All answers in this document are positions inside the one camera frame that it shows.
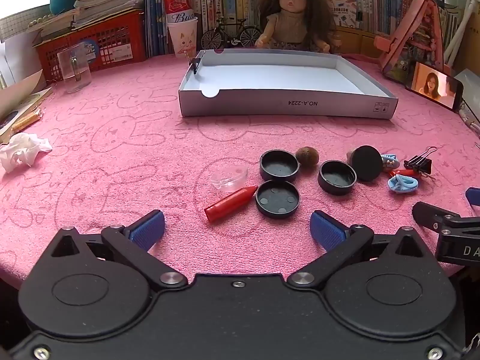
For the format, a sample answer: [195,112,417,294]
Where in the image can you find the grey flat board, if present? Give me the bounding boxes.
[455,69,480,121]

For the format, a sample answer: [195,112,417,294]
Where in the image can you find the black smartphone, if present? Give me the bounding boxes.
[407,61,464,113]

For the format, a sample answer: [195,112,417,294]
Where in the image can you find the red crayon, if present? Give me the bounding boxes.
[204,185,259,224]

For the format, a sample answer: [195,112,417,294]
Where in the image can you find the open book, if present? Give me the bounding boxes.
[0,69,54,136]

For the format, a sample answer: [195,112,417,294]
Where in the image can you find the white cat paper cup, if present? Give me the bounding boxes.
[167,19,199,59]

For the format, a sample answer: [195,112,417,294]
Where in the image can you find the black round lid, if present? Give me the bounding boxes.
[318,160,358,196]
[347,145,384,182]
[259,149,301,181]
[255,180,301,219]

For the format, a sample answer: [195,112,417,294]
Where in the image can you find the blue hair clip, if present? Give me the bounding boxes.
[387,174,420,194]
[380,152,400,173]

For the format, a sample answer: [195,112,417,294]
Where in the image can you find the crumpled white tissue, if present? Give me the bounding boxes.
[0,132,53,173]

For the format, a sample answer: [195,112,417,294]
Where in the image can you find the white plastic pipe frame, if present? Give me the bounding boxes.
[444,0,480,64]

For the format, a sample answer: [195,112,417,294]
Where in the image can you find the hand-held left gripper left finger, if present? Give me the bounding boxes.
[50,210,189,290]

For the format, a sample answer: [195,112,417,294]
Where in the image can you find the red beer can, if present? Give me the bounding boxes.
[164,0,199,25]

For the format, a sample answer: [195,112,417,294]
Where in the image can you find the white cable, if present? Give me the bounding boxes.
[459,101,480,136]

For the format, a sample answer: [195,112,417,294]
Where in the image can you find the brown-haired doll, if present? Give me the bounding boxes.
[255,0,340,54]

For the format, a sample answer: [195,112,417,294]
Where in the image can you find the brown nut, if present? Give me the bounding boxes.
[295,146,320,166]

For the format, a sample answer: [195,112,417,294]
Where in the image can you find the orange packet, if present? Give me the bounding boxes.
[11,109,42,134]

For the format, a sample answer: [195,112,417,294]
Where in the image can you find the miniature black bicycle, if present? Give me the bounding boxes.
[200,18,263,50]

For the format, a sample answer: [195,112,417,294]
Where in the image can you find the white grid board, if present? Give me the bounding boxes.
[0,11,51,42]

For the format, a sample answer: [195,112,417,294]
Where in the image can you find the black binder clip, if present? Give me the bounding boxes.
[186,50,206,75]
[403,146,439,179]

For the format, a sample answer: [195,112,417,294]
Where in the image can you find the stack of books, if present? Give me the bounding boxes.
[28,0,147,38]

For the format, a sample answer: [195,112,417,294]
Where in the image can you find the red plastic crate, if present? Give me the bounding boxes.
[34,10,147,79]

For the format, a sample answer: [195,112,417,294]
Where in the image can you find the clear glass mug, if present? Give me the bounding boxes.
[56,43,92,94]

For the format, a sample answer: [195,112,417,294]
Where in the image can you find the pink rabbit-print tablecloth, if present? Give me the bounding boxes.
[0,54,480,282]

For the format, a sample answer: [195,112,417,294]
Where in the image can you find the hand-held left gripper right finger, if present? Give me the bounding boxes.
[287,210,436,290]

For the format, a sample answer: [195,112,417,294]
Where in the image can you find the pink triangular pencil case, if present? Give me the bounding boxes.
[375,0,454,83]

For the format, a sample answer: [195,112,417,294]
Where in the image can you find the white printed cardboard box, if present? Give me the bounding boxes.
[324,0,357,29]

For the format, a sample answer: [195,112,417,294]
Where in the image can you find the clear plastic dome lid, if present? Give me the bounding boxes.
[210,165,249,192]

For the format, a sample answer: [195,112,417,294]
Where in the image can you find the yellow wooden desk organizer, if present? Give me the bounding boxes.
[335,26,385,58]

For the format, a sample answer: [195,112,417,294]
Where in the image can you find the grey cardboard box lid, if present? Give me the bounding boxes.
[178,49,399,120]

